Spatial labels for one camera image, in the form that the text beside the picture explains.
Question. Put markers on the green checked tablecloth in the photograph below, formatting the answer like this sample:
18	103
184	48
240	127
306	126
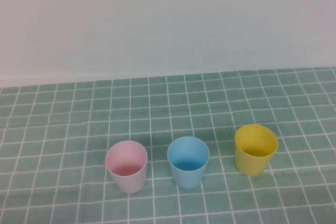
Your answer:
52	129

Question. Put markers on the yellow plastic cup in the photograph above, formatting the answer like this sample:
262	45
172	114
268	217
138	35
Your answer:
256	140

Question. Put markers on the pink plastic cup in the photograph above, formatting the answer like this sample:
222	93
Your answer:
126	155

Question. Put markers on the blue plastic cup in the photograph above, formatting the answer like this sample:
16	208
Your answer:
187	153

